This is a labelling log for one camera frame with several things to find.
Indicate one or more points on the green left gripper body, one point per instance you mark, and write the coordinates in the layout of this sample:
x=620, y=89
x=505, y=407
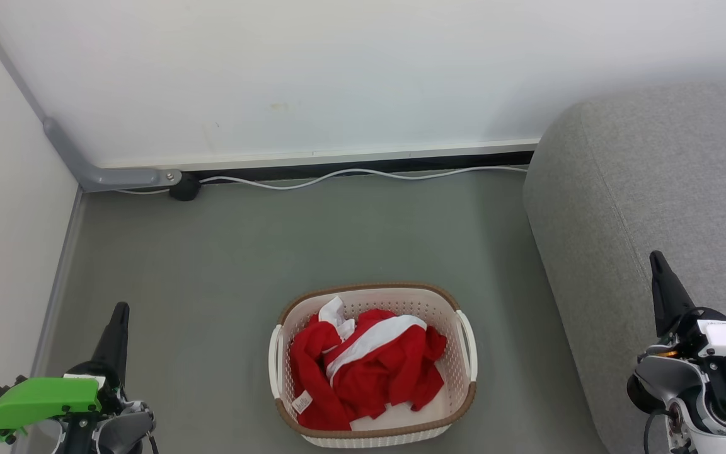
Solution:
x=41, y=397

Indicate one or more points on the aluminium baseboard strip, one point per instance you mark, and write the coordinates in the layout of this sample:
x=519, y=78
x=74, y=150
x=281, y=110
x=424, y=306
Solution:
x=338, y=155

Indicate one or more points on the black round floor plug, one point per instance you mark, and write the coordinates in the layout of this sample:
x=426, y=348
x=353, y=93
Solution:
x=184, y=187

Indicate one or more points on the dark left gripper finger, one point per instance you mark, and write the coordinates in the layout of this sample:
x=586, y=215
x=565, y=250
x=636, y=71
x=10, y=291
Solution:
x=113, y=343

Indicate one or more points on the grey fabric sofa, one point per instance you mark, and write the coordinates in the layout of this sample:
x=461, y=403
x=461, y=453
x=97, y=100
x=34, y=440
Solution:
x=646, y=189

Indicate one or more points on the white plastic laundry basket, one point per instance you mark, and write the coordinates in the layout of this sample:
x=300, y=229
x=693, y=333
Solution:
x=401, y=299

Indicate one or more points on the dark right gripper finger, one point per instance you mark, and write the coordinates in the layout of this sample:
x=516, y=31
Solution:
x=667, y=293

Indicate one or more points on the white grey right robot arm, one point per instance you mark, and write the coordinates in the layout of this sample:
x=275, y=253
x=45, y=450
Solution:
x=684, y=384

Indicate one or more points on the grey wall conduit pipe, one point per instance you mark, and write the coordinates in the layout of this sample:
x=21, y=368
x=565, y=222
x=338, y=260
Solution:
x=67, y=148

